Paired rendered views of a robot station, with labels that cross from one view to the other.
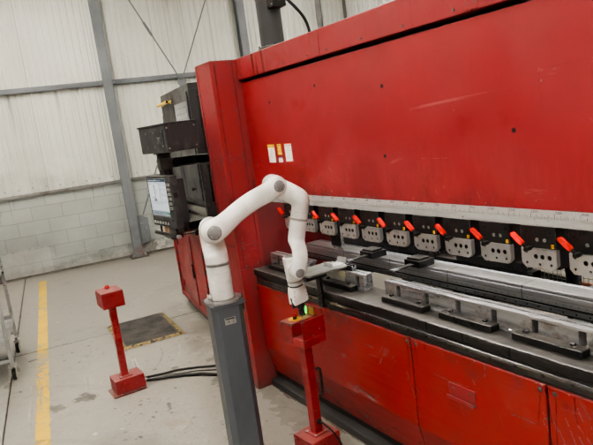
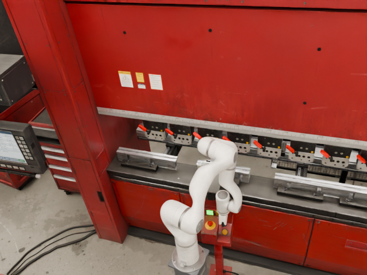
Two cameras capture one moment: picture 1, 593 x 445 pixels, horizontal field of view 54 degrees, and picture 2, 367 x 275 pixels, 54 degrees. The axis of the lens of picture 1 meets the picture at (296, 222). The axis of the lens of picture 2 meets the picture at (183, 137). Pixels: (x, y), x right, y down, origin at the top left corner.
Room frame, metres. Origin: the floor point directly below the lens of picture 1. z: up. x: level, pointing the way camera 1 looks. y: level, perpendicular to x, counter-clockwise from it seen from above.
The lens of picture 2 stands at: (1.94, 1.06, 2.83)
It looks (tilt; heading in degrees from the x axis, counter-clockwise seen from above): 40 degrees down; 324
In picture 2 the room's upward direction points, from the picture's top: 7 degrees counter-clockwise
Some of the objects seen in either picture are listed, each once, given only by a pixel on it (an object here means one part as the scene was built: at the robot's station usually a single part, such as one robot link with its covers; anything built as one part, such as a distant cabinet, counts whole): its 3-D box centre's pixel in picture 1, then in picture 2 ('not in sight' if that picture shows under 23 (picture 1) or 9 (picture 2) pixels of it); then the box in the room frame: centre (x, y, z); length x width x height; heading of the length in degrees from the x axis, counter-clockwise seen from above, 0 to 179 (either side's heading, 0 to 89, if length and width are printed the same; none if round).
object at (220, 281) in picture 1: (220, 282); (187, 247); (2.89, 0.42, 1.09); 0.19 x 0.19 x 0.18
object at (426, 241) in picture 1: (431, 231); (336, 152); (2.66, -0.61, 1.26); 0.15 x 0.09 x 0.17; 31
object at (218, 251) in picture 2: (311, 387); (219, 256); (3.05, 0.04, 0.39); 0.05 x 0.05 x 0.54; 37
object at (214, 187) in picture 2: (319, 269); (209, 177); (3.26, -0.09, 1.00); 0.26 x 0.18 x 0.01; 121
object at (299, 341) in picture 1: (302, 325); (217, 227); (3.05, 0.04, 0.75); 0.20 x 0.16 x 0.18; 37
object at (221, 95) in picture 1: (279, 220); (103, 115); (4.26, 0.13, 1.15); 0.85 x 0.25 x 2.30; 121
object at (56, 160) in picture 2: not in sight; (80, 151); (4.80, 0.24, 0.50); 0.50 x 0.50 x 1.00; 31
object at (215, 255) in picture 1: (213, 240); (178, 221); (2.92, 0.43, 1.30); 0.19 x 0.12 x 0.24; 14
